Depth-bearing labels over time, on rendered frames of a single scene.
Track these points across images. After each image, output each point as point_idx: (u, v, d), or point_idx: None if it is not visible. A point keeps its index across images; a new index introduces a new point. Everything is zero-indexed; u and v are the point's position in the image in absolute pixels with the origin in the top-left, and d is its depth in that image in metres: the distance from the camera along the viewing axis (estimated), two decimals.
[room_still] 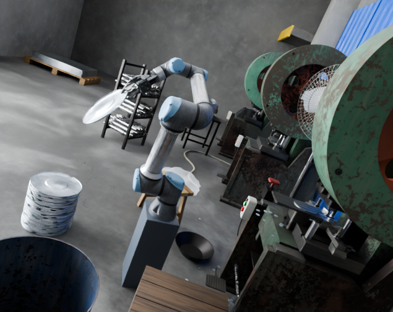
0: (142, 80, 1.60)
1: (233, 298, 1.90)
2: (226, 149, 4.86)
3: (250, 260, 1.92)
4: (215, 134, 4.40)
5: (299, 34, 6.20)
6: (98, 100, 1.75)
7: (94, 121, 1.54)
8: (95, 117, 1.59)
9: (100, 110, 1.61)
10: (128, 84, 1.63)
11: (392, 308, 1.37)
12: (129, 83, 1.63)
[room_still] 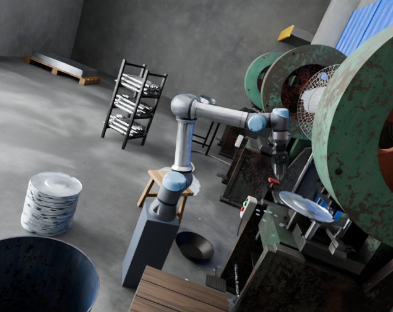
0: (272, 159, 1.49)
1: (233, 298, 1.90)
2: (226, 149, 4.86)
3: (250, 260, 1.92)
4: (215, 134, 4.40)
5: (299, 34, 6.20)
6: (333, 220, 1.49)
7: (292, 193, 1.69)
8: (301, 199, 1.65)
9: (302, 202, 1.60)
10: (273, 169, 1.56)
11: (392, 308, 1.37)
12: (273, 168, 1.56)
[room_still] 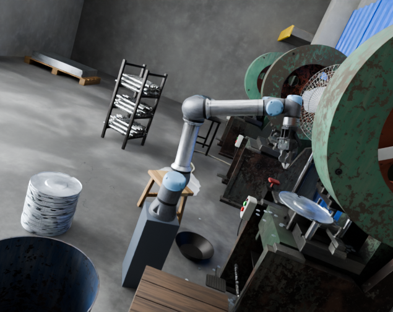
0: (276, 143, 1.51)
1: (233, 298, 1.90)
2: (226, 149, 4.86)
3: (250, 260, 1.92)
4: (215, 134, 4.40)
5: (299, 34, 6.20)
6: (306, 197, 1.69)
7: (285, 203, 1.49)
8: (290, 202, 1.54)
9: (299, 204, 1.54)
10: None
11: (392, 308, 1.37)
12: None
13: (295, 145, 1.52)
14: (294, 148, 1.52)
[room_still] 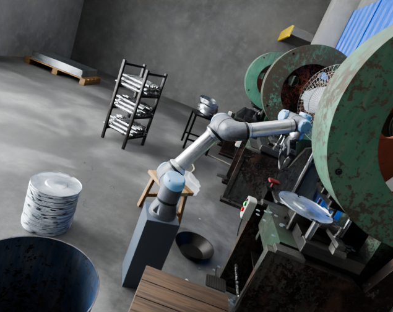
0: None
1: (233, 298, 1.90)
2: (226, 149, 4.86)
3: (250, 260, 1.92)
4: None
5: (299, 34, 6.20)
6: (279, 193, 1.59)
7: (325, 223, 1.44)
8: (313, 216, 1.48)
9: (310, 210, 1.52)
10: (288, 162, 1.85)
11: (392, 308, 1.37)
12: (288, 161, 1.85)
13: (285, 150, 1.81)
14: (283, 152, 1.81)
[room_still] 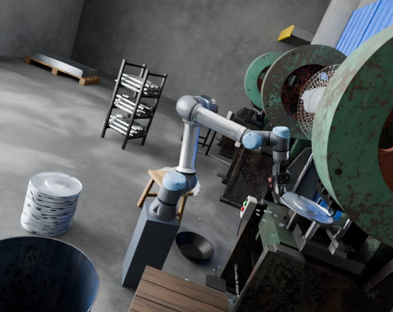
0: (275, 179, 1.46)
1: (233, 298, 1.90)
2: (226, 149, 4.86)
3: (250, 260, 1.92)
4: (215, 134, 4.40)
5: (299, 34, 6.20)
6: (305, 216, 1.42)
7: (323, 209, 1.62)
8: (319, 211, 1.58)
9: (312, 207, 1.57)
10: (274, 187, 1.53)
11: (392, 308, 1.37)
12: (273, 186, 1.53)
13: None
14: None
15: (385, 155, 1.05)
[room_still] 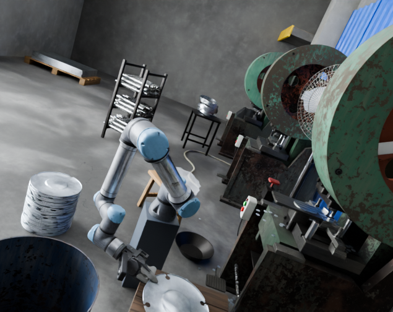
0: (144, 252, 1.32)
1: (233, 298, 1.90)
2: (226, 149, 4.86)
3: (250, 260, 1.92)
4: (215, 134, 4.40)
5: (299, 34, 6.20)
6: (143, 294, 1.16)
7: None
8: None
9: None
10: (149, 268, 1.26)
11: (392, 308, 1.37)
12: (148, 268, 1.26)
13: (128, 271, 1.27)
14: (131, 273, 1.27)
15: None
